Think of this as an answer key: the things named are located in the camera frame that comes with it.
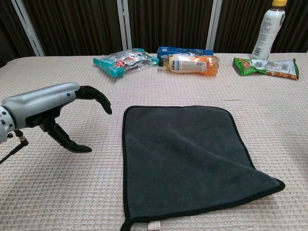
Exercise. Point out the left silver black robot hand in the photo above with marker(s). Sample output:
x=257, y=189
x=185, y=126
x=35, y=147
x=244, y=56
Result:
x=41, y=103

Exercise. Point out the pink and grey cloth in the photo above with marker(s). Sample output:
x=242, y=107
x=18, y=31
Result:
x=183, y=156

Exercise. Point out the teal clear snack packet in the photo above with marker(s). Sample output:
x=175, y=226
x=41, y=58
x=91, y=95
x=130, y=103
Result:
x=115, y=63

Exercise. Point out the beige woven tablecloth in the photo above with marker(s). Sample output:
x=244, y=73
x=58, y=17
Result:
x=60, y=187

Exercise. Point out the blue rectangular packet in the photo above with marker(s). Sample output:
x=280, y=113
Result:
x=183, y=51

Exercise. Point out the orange drink bottle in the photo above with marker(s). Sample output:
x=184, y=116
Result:
x=190, y=65

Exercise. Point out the green snack packet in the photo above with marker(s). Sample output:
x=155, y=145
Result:
x=267, y=67

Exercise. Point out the white bottle yellow cap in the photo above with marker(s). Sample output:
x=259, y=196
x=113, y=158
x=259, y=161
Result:
x=267, y=31

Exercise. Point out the white partition frame post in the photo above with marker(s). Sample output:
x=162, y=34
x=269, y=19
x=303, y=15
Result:
x=27, y=26
x=124, y=21
x=214, y=24

